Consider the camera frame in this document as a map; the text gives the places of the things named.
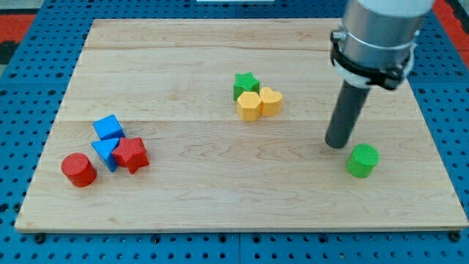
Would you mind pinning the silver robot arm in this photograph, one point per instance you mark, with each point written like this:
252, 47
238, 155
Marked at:
375, 41

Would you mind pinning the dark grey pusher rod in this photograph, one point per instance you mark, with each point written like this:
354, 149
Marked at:
346, 112

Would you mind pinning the green star block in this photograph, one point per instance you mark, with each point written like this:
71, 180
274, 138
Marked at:
244, 82

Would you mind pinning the yellow heart block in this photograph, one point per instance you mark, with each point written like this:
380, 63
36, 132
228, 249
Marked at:
271, 101

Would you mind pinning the blue cube block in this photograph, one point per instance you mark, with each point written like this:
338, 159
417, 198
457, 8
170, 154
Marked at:
108, 128

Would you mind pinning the green cylinder block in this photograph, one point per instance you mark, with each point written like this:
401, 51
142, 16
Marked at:
362, 161

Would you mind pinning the blue triangle block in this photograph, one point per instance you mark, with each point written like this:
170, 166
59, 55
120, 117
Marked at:
104, 149

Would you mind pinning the red star block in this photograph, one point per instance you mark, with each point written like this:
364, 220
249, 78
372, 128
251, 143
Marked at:
131, 154

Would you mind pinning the wooden board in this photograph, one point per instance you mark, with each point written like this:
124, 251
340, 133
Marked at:
170, 82

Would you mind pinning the yellow hexagon block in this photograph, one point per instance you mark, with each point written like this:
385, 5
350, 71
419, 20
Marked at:
249, 106

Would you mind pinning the red cylinder block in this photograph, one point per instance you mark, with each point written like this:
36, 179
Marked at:
79, 170

